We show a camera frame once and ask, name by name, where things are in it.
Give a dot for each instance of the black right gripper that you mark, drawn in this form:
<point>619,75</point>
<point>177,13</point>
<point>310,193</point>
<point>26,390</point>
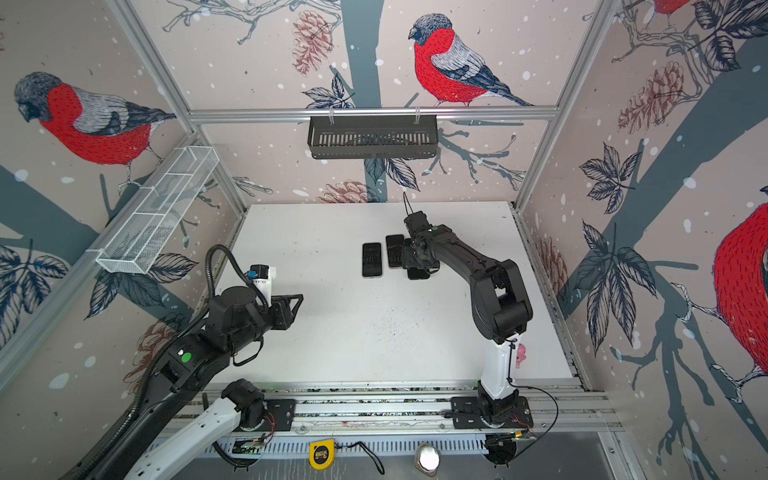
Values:
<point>409,257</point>

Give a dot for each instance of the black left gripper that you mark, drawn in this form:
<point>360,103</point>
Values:
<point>283,307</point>

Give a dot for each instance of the pink phone case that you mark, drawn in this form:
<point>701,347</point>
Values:
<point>394,250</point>

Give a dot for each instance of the light blue phone case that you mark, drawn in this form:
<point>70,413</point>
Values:
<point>372,259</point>

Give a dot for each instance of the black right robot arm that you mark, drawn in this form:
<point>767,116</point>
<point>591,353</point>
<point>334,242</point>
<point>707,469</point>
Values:
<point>499,304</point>

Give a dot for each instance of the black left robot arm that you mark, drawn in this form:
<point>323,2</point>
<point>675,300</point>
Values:
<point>185,365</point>

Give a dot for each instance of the pink small object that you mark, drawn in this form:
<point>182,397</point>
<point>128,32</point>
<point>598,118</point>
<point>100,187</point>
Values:
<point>520,355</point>

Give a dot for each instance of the yellow tape measure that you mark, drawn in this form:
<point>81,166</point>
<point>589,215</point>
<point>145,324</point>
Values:
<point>322,454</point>

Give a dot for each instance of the round shiny lamp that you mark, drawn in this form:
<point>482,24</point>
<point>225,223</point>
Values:
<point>427,459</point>

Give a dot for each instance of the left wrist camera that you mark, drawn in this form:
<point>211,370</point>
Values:
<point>262,276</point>

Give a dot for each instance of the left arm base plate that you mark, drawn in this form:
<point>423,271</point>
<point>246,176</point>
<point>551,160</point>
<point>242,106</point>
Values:
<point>270,415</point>

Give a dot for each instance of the black wire wall basket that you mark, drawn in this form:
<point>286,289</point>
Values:
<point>373,137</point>

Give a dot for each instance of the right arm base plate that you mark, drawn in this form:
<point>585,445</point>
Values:
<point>474,413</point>

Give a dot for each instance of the white mesh wall shelf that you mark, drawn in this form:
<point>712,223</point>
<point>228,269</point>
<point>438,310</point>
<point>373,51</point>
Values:
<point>140,239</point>

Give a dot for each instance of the horizontal aluminium rail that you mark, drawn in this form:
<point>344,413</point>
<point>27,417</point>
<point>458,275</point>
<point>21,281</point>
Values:
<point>491,113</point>

